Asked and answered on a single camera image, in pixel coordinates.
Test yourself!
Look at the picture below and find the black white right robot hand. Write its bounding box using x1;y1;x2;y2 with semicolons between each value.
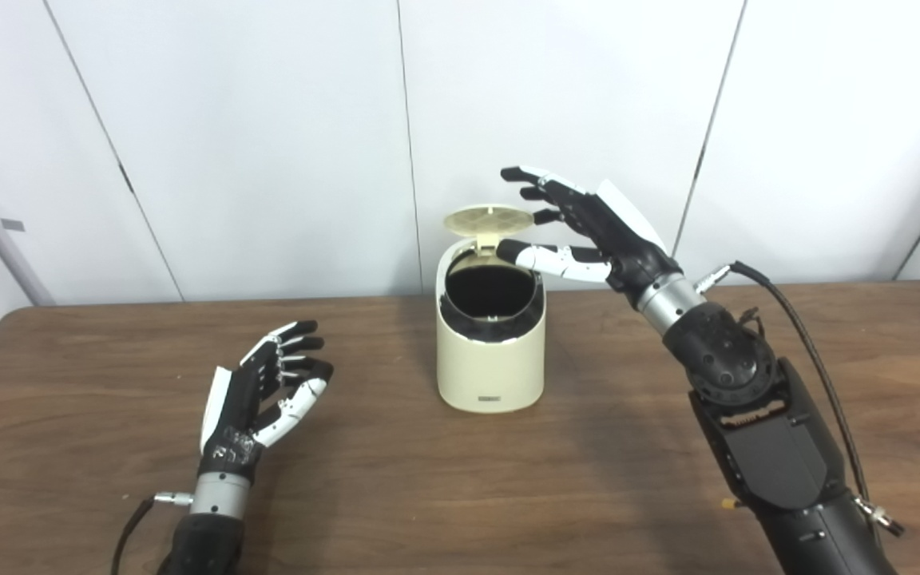
496;165;684;295

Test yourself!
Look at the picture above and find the cream-colored cylindrical bin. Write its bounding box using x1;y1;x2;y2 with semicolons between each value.
435;237;547;414

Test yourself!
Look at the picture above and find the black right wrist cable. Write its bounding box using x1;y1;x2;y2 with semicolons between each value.
693;260;906;537

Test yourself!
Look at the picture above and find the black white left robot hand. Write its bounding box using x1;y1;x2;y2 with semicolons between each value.
199;320;335;482

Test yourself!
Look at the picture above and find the cream round bin lid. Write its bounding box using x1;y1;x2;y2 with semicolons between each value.
442;204;535;252

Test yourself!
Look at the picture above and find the black bin liner bag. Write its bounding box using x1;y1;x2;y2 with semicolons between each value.
440;256;545;344

